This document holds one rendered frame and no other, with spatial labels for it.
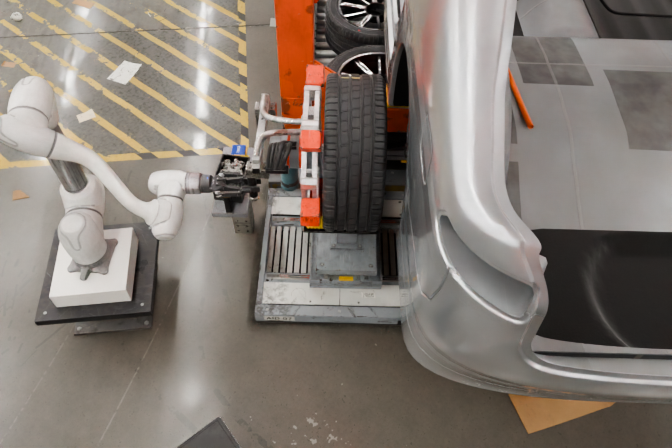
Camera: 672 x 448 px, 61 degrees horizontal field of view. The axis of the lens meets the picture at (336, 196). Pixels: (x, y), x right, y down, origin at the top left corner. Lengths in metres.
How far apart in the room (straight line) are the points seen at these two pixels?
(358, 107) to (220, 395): 1.47
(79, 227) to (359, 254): 1.28
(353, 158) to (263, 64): 2.22
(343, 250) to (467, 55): 1.56
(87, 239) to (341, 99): 1.22
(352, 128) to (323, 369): 1.24
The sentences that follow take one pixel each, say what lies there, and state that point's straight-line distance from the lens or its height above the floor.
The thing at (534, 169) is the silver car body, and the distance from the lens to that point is 2.35.
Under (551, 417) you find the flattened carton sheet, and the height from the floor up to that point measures 0.01.
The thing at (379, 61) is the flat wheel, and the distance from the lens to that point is 3.48.
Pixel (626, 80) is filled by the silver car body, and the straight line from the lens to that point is 2.80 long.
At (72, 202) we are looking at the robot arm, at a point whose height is 0.66.
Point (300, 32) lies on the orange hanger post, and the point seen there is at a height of 1.12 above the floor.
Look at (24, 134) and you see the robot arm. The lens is 2.23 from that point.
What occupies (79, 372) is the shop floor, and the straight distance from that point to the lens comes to 3.05.
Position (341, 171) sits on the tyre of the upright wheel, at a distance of 2.11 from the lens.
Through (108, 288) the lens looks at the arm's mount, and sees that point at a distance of 2.73.
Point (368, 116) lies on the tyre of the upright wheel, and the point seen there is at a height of 1.16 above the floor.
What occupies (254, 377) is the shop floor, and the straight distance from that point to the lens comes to 2.84.
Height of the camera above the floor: 2.65
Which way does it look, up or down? 52 degrees down
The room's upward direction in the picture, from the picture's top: 2 degrees clockwise
